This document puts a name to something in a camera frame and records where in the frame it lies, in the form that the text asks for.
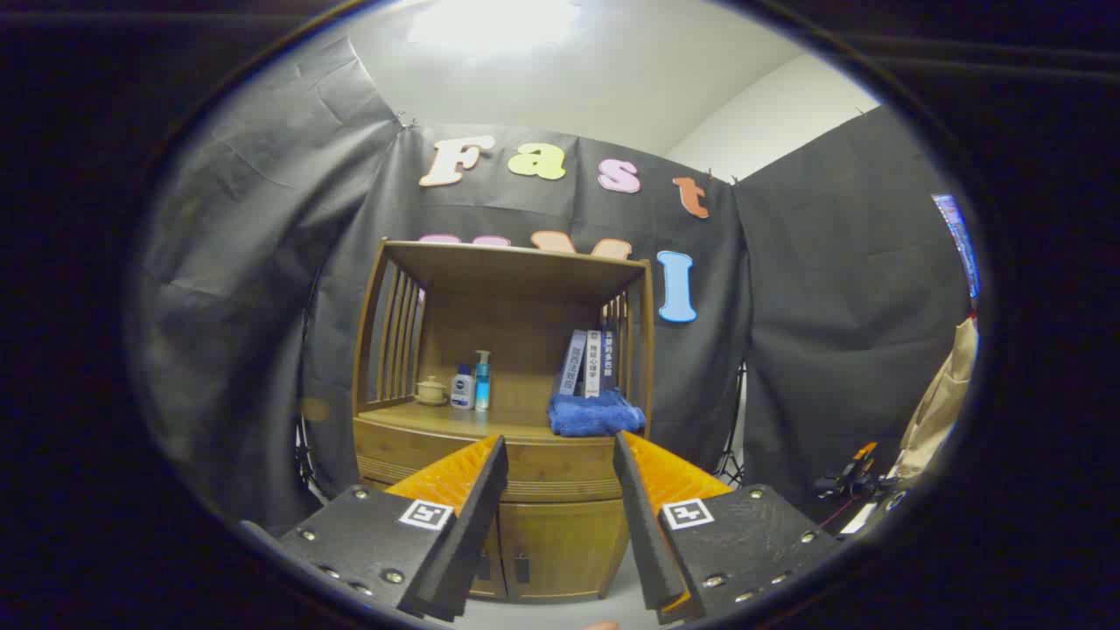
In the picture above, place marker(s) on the black tripod stand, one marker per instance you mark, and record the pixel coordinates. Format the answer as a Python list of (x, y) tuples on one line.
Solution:
[(731, 437)]

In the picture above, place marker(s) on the dark blue book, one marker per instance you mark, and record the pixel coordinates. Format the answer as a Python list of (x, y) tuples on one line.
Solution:
[(608, 354)]

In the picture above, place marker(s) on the white bottle with blue cap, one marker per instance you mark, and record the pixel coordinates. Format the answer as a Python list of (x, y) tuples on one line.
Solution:
[(462, 392)]

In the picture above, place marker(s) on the wooden countertop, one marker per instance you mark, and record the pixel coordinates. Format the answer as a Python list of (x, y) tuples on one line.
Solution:
[(507, 423)]

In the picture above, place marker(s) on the black and orange clamp tool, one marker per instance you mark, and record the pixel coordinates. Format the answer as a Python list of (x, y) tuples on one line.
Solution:
[(853, 477)]

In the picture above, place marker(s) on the grey book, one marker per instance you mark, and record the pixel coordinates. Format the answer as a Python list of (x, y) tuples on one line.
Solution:
[(572, 363)]

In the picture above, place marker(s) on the small beige lidded cup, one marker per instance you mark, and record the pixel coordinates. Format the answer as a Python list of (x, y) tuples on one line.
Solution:
[(430, 391)]

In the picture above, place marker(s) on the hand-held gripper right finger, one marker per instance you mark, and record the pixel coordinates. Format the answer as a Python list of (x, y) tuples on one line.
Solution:
[(643, 525)]

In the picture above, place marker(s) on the blue folded towel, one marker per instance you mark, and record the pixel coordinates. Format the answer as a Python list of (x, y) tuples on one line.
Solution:
[(595, 413)]

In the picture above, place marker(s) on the narrow wooden cabinet door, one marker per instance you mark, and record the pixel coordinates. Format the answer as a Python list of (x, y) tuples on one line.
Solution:
[(493, 560)]

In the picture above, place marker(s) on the wooden cabinet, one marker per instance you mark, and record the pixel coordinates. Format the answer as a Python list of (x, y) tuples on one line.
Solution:
[(516, 315)]

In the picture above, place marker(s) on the blue pump bottle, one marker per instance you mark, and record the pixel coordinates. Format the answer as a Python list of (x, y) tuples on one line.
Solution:
[(482, 385)]

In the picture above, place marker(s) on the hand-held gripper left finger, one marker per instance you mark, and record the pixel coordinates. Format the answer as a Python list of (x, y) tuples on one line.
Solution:
[(477, 525)]

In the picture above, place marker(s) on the beige bag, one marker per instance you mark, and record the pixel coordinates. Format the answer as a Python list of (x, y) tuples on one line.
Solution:
[(941, 402)]

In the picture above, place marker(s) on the white spine book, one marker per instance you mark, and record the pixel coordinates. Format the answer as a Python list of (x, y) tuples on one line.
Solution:
[(593, 363)]

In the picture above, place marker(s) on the wooden drawer with black knob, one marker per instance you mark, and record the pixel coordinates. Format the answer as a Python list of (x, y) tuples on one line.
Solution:
[(556, 468)]

